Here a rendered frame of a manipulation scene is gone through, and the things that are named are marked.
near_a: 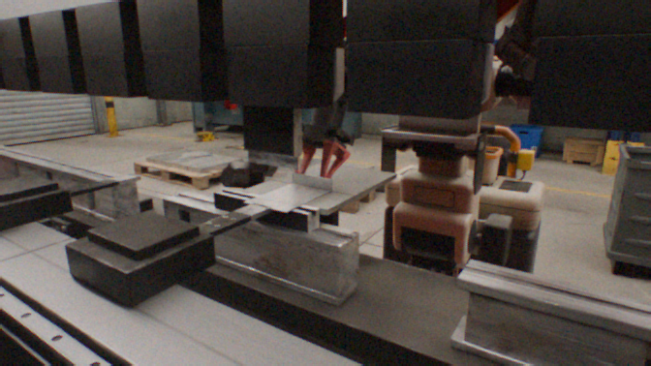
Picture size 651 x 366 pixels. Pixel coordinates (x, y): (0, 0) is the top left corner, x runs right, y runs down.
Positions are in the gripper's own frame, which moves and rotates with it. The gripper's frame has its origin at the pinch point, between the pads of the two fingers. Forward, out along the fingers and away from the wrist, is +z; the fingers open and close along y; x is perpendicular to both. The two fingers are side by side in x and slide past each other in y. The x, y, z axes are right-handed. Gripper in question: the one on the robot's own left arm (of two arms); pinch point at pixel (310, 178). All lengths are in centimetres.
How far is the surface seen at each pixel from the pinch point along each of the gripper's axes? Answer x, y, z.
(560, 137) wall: 593, -6, -227
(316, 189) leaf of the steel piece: -1.2, 2.6, 1.9
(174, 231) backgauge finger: -30.0, 5.7, 13.5
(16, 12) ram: -30, -69, -20
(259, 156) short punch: -12.6, -1.9, 0.1
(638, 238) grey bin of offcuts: 234, 70, -39
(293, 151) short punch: -14.1, 5.6, -1.1
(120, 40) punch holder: -25.2, -29.8, -14.0
